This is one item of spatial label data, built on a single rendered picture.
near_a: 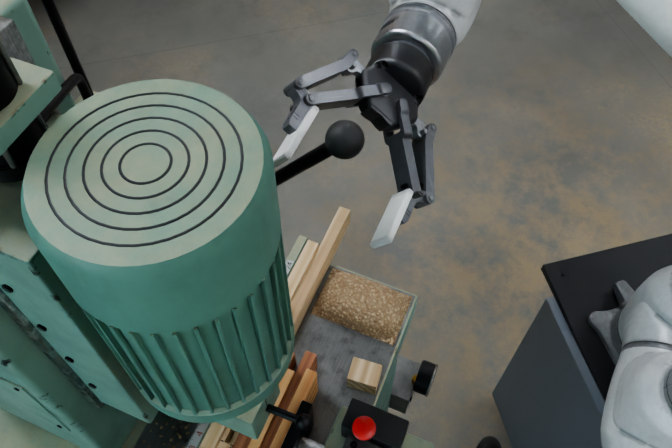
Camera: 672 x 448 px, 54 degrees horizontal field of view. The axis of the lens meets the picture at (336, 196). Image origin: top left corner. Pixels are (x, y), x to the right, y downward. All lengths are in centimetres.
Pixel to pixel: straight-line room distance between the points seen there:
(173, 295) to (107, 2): 277
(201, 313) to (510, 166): 204
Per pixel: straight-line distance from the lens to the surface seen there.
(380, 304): 104
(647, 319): 126
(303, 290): 104
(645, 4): 77
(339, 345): 105
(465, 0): 82
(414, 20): 78
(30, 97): 53
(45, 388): 87
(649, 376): 115
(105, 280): 44
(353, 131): 57
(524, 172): 244
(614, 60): 296
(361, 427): 87
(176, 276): 44
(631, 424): 117
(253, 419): 84
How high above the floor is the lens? 187
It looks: 55 degrees down
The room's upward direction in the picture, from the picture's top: straight up
